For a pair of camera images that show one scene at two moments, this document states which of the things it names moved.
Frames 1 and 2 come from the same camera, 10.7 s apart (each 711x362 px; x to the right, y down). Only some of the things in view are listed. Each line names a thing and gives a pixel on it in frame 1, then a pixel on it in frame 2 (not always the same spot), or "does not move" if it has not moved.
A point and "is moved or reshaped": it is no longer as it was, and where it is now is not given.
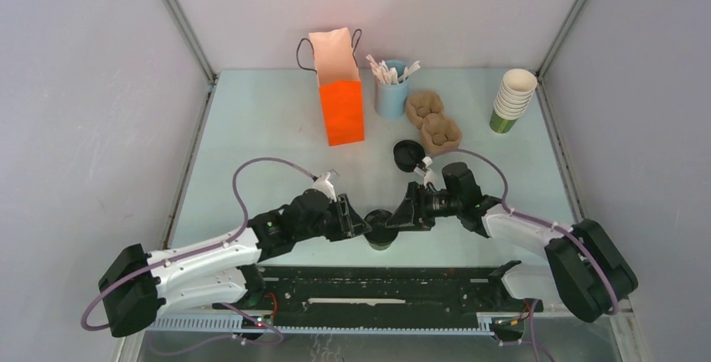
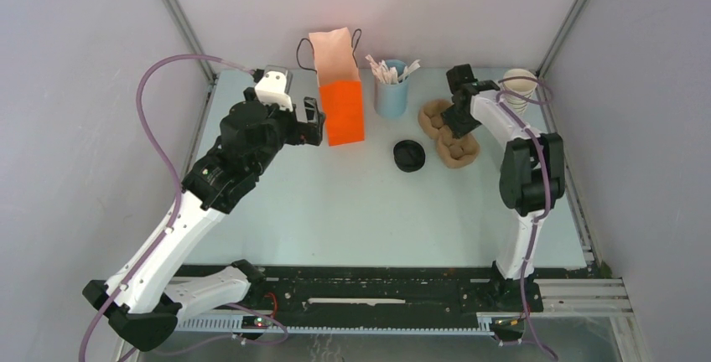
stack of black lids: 407,155 does not move
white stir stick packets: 389,76 does not move
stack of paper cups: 512,100 does not move
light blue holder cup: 391,100 does not move
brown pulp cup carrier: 425,110 is moved or reshaped
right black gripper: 408,214 -> 459,129
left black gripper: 354,224 -> 305,132
